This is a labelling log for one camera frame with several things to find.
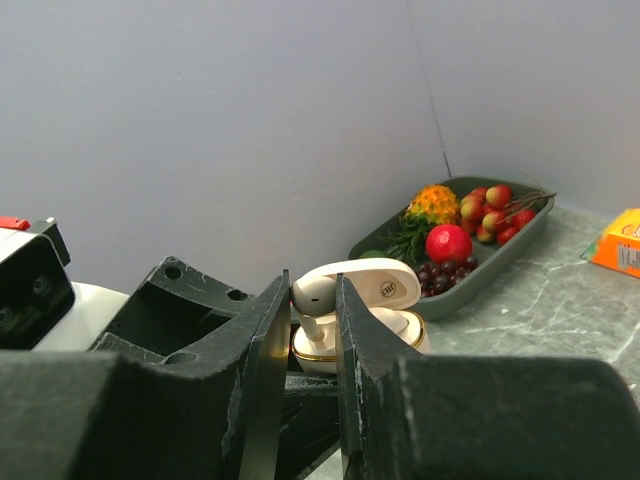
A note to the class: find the red lychee bunch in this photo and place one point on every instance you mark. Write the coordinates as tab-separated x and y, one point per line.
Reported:
497	213

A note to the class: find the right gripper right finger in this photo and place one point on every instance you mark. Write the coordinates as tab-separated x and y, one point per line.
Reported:
405	415

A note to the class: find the orange juice box back left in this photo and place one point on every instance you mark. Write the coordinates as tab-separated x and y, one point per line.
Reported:
618	247

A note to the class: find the dark grey fruit tray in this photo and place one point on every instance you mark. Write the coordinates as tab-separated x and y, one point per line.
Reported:
494	260

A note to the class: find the pink earbud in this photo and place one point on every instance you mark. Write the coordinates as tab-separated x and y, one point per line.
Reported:
313	297

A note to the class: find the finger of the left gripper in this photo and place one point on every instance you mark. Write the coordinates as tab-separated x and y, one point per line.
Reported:
309	432
174	306

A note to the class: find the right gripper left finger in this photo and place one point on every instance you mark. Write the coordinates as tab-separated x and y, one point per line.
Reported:
211	410

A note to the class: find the orange toy pineapple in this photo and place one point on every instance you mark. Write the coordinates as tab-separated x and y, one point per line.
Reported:
432	206

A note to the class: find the green toy avocado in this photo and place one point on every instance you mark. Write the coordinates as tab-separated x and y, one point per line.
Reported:
374	253

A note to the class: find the red toy apple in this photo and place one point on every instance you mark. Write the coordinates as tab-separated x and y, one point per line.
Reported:
448	243

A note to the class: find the pink earbud charging case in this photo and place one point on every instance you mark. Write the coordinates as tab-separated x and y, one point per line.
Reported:
387	287

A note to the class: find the dark purple grape bunch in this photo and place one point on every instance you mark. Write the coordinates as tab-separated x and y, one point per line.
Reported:
438	278

